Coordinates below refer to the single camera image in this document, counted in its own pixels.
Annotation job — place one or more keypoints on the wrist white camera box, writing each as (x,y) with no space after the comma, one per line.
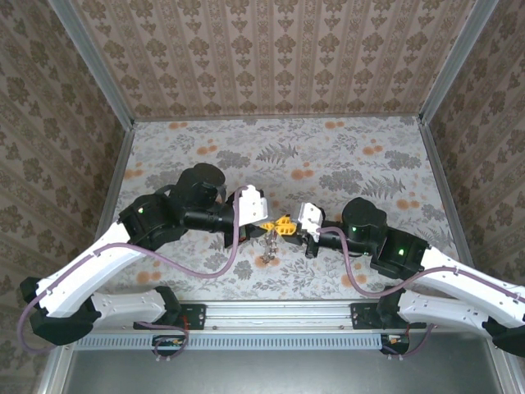
(309,217)
(252,205)

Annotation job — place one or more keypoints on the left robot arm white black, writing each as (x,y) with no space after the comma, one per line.
(82,279)

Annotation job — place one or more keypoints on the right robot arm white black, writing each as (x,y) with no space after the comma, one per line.
(451,295)

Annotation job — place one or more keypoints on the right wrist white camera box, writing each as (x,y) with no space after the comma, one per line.
(309,217)

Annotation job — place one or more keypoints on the floral tablecloth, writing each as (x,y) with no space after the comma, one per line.
(246,143)

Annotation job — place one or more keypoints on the silver key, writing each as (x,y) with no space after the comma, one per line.
(267,256)

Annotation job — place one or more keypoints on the grey metal panel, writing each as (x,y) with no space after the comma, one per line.
(266,373)

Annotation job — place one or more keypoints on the aluminium front rail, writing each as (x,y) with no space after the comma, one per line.
(279,314)

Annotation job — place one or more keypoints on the aluminium table edge rail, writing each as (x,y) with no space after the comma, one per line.
(435,164)
(119,172)

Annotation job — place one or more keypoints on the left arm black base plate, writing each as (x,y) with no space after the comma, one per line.
(194,316)

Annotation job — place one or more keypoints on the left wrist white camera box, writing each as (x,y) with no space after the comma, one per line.
(252,205)

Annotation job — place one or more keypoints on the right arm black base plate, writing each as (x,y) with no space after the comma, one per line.
(363,317)

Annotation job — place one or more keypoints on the aluminium frame post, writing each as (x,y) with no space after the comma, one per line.
(455,61)
(94,61)

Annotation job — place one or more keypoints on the black connector box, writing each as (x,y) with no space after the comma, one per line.
(395,344)
(168,346)

